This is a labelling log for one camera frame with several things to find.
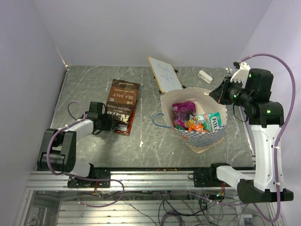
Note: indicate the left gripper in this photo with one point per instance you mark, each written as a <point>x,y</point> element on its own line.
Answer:
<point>110,118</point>

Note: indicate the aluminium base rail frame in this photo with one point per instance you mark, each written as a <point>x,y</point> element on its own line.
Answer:
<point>139,197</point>

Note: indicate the orange snack packet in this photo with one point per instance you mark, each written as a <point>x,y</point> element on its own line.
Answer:
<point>195,126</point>

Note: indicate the white eraser block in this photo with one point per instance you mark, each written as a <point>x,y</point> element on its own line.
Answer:
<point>204,76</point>

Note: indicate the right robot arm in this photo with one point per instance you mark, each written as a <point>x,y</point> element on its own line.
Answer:
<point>250,89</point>

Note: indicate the purple candy bag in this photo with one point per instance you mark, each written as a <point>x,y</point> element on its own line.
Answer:
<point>182,113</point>

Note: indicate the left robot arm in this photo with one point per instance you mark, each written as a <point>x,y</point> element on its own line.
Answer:
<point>58,150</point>

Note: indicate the small yellow-framed whiteboard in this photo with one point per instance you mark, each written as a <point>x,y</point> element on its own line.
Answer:
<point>165,75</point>

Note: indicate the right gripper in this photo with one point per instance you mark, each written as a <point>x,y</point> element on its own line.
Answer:
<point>219,94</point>

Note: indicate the blue checkered paper bag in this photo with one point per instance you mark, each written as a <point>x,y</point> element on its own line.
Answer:
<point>196,141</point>

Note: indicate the teal Fox's candy bag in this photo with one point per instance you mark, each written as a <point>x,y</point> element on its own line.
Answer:
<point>211,122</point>

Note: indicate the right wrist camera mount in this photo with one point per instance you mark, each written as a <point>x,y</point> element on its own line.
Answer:
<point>242,72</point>

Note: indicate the brown Kettle chips bag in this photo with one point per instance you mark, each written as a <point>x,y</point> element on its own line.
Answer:
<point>122,99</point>

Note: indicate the green snack packet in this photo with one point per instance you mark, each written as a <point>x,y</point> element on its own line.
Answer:
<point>180,127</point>

